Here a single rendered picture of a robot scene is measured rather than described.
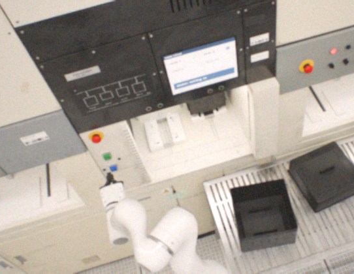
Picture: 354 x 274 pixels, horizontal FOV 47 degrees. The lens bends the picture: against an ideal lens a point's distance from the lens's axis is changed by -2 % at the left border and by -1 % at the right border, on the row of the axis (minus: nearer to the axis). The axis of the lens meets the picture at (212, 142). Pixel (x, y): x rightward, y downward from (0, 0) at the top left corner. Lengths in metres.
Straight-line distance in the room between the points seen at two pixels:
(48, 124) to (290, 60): 1.03
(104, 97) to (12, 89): 0.33
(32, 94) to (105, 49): 0.33
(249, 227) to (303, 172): 0.40
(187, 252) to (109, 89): 0.69
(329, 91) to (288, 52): 0.80
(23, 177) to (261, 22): 1.61
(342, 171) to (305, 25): 0.83
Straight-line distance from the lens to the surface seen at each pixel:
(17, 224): 2.38
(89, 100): 1.65
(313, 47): 1.78
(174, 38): 1.51
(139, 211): 1.31
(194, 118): 2.34
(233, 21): 1.54
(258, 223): 2.11
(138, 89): 1.64
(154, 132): 2.33
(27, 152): 1.86
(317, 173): 2.15
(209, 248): 2.90
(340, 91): 2.51
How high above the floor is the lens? 2.69
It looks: 54 degrees down
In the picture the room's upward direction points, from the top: 10 degrees counter-clockwise
